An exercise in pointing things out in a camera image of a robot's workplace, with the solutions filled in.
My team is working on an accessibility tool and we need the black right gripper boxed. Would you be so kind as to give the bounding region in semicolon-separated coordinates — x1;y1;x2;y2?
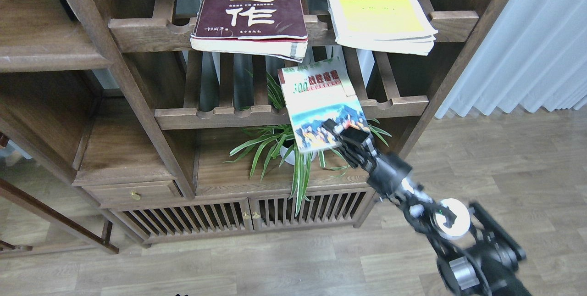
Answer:
321;119;413;198

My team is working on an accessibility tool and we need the small white landscape-cover book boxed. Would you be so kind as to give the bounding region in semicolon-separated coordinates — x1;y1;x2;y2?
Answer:
277;57;370;152

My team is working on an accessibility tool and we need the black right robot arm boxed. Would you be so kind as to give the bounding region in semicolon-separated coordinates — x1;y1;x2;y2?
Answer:
323;119;530;296

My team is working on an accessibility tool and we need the white plant pot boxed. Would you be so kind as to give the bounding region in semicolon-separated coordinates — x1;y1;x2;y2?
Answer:
279;139;317;166

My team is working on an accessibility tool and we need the green spider plant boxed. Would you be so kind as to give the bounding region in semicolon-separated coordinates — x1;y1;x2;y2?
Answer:
229;74;388;215

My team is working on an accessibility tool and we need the yellow-green cover book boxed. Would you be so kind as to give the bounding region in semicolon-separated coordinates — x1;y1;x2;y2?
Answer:
327;0;437;56

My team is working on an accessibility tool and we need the dark red book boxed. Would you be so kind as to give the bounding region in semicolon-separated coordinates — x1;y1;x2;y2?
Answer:
190;0;308;62

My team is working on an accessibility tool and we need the white curtain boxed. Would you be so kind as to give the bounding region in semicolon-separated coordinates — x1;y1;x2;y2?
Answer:
435;0;587;118

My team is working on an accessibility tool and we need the dark wooden bookshelf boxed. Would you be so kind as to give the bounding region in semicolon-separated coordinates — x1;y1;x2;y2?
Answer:
1;0;509;247

